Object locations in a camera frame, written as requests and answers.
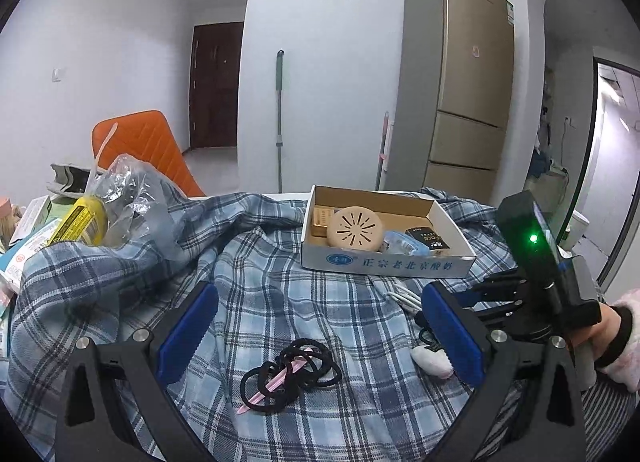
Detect yellow bottle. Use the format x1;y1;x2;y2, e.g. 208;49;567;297
49;194;109;246

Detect grey open carton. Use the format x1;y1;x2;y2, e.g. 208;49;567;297
46;163;92;197

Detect pink broom handle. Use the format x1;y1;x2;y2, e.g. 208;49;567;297
375;111;391;191

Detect green grey mop handle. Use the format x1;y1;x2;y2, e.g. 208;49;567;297
273;49;287;193

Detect small pink plush toy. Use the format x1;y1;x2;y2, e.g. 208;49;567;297
410;344;455;379

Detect gold blue cigarette pack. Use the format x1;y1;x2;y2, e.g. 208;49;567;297
312;206;337;238

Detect grey striped clothing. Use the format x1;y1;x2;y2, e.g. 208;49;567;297
580;377;640;462

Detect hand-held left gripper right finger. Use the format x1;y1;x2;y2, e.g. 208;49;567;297
421;282;587;462

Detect pink lidded cup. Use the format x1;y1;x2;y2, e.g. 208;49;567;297
0;196;15;250

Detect small black box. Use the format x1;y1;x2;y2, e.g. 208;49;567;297
404;226;451;254

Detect person's right forearm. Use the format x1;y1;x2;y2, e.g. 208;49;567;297
594;286;640;384

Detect dark brown door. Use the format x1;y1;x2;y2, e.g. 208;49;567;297
188;21;245;150

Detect round beige perforated disc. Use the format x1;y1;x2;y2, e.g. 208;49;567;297
326;206;387;248

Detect small light blue packet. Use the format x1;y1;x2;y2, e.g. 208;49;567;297
382;229;421;258

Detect white cardboard box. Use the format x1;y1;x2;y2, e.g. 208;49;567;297
300;184;478;279

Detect blue plaid cloth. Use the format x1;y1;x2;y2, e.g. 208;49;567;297
0;186;601;462

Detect orange chair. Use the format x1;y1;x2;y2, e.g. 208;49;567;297
91;110;207;199

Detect person's right hand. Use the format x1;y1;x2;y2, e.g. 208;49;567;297
570;303;626;350

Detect white cable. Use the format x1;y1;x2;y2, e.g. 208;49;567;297
386;281;426;315

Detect hanging blue cloth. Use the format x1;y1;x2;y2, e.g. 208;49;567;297
531;146;553;179

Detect gold refrigerator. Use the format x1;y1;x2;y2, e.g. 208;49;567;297
384;0;516;205

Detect green white carton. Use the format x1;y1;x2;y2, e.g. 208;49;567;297
9;194;57;244

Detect clear plastic bag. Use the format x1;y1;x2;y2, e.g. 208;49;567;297
84;153;187;263

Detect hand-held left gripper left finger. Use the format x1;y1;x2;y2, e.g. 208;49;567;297
54;281;221;462

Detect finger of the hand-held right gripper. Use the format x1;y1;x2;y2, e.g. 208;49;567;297
475;307;523;332
460;273;526;307

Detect black hair ties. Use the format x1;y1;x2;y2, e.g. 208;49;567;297
240;339;343;414

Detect teal white carton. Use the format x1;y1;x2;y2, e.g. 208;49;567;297
0;228;76;293

